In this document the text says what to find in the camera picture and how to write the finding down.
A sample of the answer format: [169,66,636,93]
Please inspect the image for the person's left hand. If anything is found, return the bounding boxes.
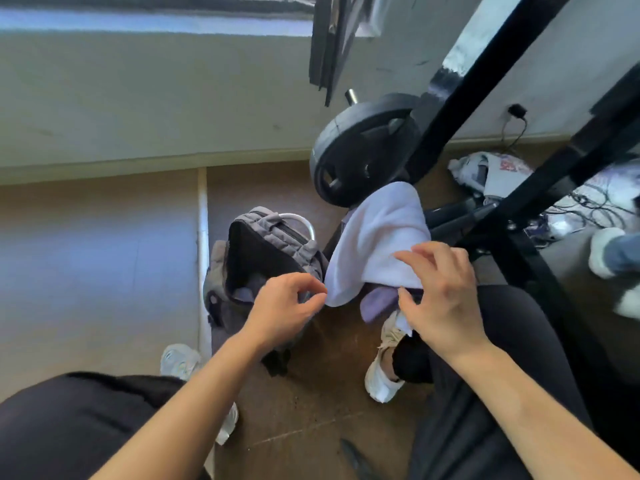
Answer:
[239,272,329,355]

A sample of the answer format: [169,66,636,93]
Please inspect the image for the person's right hand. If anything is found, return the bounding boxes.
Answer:
[393,241,493,363]

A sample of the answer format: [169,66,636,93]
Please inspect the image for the violet blue towel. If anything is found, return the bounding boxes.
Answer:
[359,286,401,325]

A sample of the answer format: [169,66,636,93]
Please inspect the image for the grey backpack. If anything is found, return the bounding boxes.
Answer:
[202,206,329,378]

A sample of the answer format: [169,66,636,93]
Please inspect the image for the pale lavender towel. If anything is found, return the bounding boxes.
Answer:
[323,181,432,308]

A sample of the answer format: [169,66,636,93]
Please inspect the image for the person's left forearm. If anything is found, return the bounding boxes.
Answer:
[89,334,266,480]

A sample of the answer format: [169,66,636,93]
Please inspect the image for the person's right forearm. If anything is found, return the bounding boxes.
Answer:
[449,339,640,480]

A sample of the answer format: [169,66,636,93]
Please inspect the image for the white right shoe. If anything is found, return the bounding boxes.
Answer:
[363,310,409,404]

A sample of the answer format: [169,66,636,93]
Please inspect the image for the white shoe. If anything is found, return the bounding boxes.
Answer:
[159,343,240,445]
[363,310,409,404]

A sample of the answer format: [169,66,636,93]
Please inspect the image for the white left shoe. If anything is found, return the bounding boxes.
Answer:
[159,343,240,445]

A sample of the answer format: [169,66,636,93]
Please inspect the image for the pale floor divider strip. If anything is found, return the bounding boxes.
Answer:
[196,167,216,480]

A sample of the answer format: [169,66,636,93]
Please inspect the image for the white printed bag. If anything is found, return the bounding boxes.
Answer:
[447,152,533,198]

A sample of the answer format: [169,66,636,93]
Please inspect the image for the black weight plate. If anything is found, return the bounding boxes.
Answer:
[309,92,423,209]

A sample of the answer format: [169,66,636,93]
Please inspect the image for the black open window sash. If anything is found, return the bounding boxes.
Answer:
[308,0,386,107]

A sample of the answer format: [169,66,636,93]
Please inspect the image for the silver round ring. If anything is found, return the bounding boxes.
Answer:
[277,213,317,241]

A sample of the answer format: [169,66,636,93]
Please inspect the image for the pile of cables and bags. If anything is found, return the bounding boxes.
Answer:
[529,164,640,245]

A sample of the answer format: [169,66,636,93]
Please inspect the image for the black charger with cable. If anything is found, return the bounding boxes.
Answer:
[499,103,529,151]

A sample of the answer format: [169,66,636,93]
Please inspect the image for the black weight machine frame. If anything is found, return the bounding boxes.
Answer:
[405,0,640,445]

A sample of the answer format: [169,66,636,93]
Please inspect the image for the black window frame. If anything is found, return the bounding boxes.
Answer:
[0,0,316,15]

